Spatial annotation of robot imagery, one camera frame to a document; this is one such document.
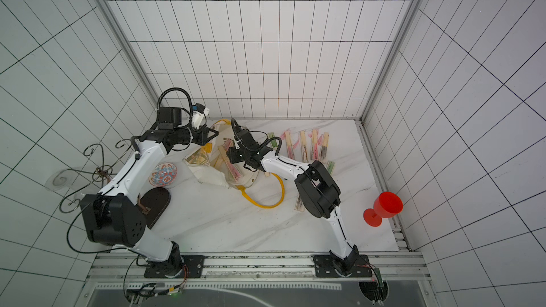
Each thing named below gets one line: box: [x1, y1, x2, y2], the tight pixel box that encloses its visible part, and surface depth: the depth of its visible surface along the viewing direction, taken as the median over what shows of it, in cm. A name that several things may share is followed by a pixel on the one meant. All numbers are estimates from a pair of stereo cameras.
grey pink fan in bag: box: [294, 195, 305, 212], surface depth 89 cm
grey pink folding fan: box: [318, 131, 330, 162], surface depth 109 cm
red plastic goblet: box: [363, 191, 404, 228], surface depth 75 cm
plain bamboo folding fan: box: [300, 130, 309, 163], surface depth 113 cm
